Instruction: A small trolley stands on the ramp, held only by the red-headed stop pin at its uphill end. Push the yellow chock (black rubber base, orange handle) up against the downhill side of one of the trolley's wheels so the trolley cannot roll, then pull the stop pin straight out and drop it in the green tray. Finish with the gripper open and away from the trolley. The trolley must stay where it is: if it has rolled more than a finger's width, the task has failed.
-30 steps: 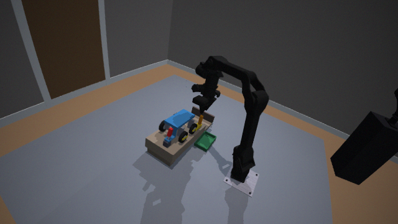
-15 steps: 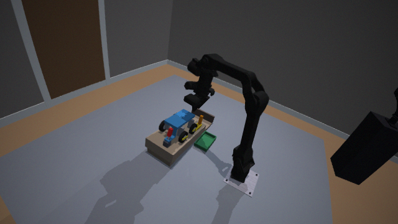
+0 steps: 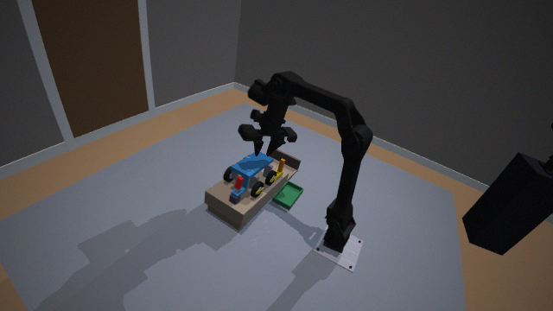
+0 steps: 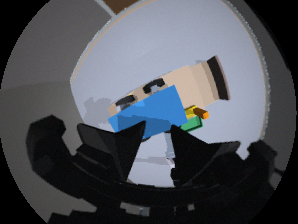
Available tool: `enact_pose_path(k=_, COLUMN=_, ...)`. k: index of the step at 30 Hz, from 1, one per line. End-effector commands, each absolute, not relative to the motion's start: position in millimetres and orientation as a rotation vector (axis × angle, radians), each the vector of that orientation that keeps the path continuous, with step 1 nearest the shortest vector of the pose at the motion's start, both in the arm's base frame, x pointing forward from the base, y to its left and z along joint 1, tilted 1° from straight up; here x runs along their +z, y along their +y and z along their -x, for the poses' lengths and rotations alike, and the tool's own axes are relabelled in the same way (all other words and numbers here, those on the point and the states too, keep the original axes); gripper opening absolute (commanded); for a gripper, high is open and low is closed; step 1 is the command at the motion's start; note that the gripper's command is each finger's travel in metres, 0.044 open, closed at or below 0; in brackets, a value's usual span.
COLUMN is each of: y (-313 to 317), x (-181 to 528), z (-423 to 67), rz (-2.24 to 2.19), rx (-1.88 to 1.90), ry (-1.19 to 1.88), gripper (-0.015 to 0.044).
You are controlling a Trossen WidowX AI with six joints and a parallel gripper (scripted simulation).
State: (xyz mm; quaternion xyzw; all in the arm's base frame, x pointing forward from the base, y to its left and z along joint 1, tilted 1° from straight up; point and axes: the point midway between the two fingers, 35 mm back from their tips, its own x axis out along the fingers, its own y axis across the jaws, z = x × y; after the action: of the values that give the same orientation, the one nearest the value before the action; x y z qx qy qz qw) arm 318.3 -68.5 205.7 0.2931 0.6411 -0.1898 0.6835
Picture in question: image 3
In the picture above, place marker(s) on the green tray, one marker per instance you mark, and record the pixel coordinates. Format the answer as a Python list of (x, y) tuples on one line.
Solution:
[(288, 194), (280, 203)]

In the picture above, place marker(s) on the yellow chock with orange handle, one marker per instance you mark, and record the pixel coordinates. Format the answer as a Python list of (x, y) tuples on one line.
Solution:
[(279, 172)]

